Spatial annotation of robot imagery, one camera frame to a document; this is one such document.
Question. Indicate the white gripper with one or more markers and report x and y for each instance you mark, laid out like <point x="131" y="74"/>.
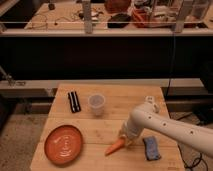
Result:
<point x="129" y="133"/>

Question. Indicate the orange pepper with green stem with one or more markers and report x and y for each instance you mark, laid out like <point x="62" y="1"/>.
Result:
<point x="115" y="146"/>

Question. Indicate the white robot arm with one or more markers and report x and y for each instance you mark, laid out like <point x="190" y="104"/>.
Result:
<point x="143" y="116"/>

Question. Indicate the blue sponge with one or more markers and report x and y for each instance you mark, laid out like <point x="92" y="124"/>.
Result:
<point x="151" y="148"/>

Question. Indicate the white tube with cap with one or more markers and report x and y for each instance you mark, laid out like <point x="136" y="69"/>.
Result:
<point x="151" y="100"/>

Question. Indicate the clear plastic cup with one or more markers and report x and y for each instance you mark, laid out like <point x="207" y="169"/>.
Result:
<point x="96" y="104"/>

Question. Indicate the black rectangular case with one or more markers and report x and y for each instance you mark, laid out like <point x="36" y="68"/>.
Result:
<point x="74" y="102"/>

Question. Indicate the orange round plate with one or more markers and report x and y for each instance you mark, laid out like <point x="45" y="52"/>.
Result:
<point x="63" y="145"/>

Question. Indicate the black bowl on bench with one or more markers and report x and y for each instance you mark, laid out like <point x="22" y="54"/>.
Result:
<point x="119" y="20"/>

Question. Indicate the grey metal post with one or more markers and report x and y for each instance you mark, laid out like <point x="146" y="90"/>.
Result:
<point x="86" y="5"/>
<point x="184" y="10"/>

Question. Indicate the grey metal post right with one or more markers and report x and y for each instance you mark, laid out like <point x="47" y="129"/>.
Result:
<point x="184" y="10"/>

